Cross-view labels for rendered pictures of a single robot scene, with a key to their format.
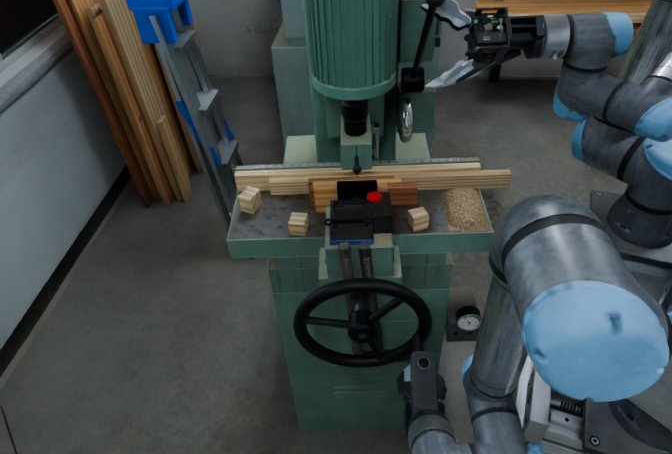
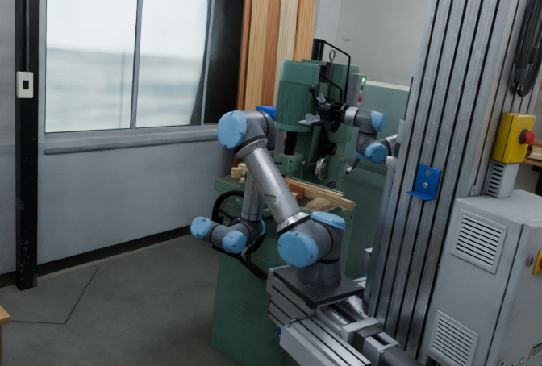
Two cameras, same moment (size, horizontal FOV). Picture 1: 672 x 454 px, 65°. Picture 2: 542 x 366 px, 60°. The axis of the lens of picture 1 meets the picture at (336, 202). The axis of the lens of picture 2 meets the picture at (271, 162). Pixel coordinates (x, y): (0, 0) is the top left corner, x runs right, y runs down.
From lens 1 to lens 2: 1.44 m
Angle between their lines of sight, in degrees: 38
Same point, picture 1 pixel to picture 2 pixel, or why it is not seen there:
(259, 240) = (226, 182)
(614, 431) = (291, 272)
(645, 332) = (236, 117)
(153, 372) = (167, 289)
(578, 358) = (223, 125)
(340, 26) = (282, 96)
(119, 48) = not seen: hidden behind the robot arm
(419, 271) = not seen: hidden behind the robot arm
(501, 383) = (246, 209)
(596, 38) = (364, 118)
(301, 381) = (220, 296)
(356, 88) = (283, 124)
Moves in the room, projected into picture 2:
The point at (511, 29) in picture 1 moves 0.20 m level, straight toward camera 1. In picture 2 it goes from (331, 105) to (294, 104)
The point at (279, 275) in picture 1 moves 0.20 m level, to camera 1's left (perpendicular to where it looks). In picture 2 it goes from (228, 207) to (197, 197)
